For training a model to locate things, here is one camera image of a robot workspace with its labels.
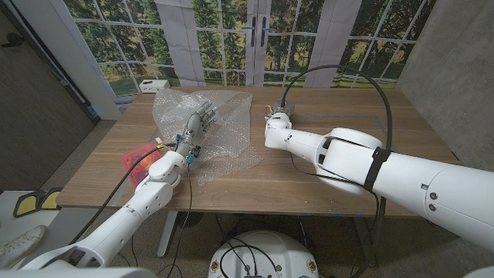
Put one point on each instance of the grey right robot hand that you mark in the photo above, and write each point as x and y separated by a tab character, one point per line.
283	106

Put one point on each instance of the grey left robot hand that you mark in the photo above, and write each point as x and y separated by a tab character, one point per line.
195	125

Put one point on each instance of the clear bubble wrap sheet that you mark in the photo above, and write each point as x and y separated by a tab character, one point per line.
231	143

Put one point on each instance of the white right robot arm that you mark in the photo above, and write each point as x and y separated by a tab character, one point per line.
405	177

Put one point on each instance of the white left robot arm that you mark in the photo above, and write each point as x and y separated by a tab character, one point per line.
131	212

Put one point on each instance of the red plastic package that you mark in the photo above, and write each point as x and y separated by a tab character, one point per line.
133	162

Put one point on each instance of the small white box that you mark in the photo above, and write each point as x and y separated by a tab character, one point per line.
154	85

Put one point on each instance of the white table leg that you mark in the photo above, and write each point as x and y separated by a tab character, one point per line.
366	243
168	233

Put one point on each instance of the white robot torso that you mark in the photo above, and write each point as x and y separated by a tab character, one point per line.
266	247

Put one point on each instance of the yellow black foot pedal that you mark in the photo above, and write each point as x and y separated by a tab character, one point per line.
28	204
52	199

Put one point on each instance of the white shoe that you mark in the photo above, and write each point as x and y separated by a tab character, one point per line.
19	247

